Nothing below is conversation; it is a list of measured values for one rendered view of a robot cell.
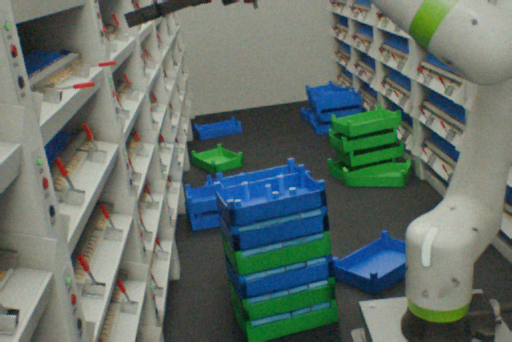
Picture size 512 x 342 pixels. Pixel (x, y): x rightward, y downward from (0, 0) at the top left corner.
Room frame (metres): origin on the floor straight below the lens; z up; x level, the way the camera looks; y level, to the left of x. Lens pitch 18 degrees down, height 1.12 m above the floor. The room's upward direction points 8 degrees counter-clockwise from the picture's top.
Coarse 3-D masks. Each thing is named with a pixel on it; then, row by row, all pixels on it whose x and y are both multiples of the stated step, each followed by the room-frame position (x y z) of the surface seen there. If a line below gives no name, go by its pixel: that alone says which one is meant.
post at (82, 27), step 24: (24, 24) 1.53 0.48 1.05; (48, 24) 1.54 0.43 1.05; (72, 24) 1.54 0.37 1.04; (96, 24) 1.56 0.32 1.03; (96, 96) 1.54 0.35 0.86; (120, 120) 1.62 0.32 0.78; (120, 144) 1.56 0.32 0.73; (120, 168) 1.54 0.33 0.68; (120, 192) 1.54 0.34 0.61; (144, 264) 1.56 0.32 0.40; (144, 312) 1.54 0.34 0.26
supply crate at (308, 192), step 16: (288, 176) 1.97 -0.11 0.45; (304, 176) 1.97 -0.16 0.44; (224, 192) 1.92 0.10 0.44; (240, 192) 1.93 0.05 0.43; (256, 192) 1.95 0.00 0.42; (288, 192) 1.94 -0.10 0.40; (304, 192) 1.93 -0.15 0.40; (320, 192) 1.79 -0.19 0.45; (224, 208) 1.79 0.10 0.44; (240, 208) 1.73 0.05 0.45; (256, 208) 1.74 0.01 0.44; (272, 208) 1.75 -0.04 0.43; (288, 208) 1.76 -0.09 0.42; (304, 208) 1.78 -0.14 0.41; (240, 224) 1.73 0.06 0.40
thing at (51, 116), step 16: (32, 48) 1.53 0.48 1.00; (48, 48) 1.53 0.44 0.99; (64, 48) 1.53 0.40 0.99; (80, 48) 1.53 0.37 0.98; (96, 48) 1.54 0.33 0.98; (64, 80) 1.30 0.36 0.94; (80, 80) 1.33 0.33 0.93; (96, 80) 1.45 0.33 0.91; (32, 96) 0.93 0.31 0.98; (64, 96) 1.16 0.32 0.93; (80, 96) 1.26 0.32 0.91; (48, 112) 1.03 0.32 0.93; (64, 112) 1.12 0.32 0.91; (48, 128) 1.00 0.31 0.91
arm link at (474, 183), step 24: (480, 96) 1.19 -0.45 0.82; (504, 96) 1.15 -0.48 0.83; (480, 120) 1.18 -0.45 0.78; (504, 120) 1.16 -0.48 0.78; (480, 144) 1.18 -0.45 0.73; (504, 144) 1.17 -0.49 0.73; (456, 168) 1.24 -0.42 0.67; (480, 168) 1.19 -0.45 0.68; (504, 168) 1.19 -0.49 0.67; (456, 192) 1.22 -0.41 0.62; (480, 192) 1.19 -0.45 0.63; (504, 192) 1.21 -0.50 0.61; (480, 216) 1.17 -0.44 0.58
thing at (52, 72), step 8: (72, 56) 1.46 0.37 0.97; (56, 64) 1.33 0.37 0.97; (64, 64) 1.36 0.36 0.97; (40, 72) 1.22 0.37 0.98; (48, 72) 1.23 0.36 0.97; (56, 72) 1.28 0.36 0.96; (64, 72) 1.33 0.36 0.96; (32, 80) 1.13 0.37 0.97; (40, 80) 1.16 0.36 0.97; (48, 80) 1.22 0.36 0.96; (32, 88) 1.10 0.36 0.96
